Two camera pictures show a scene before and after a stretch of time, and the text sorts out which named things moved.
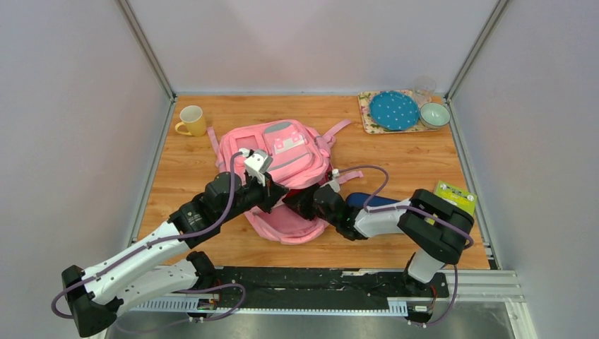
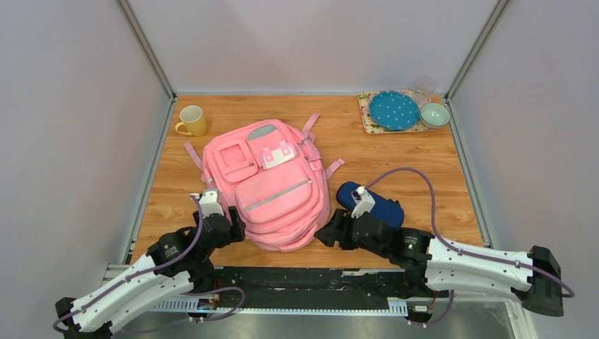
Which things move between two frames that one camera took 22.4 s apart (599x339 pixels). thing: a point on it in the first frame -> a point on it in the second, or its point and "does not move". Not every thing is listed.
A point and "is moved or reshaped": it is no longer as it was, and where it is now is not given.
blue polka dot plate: [393, 110] does not move
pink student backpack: [301, 159] is moved or reshaped
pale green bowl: [433, 115] does not move
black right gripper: [303, 208] -> [337, 229]
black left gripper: [270, 193] -> [237, 233]
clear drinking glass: [424, 87] does not move
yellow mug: [193, 118] does not move
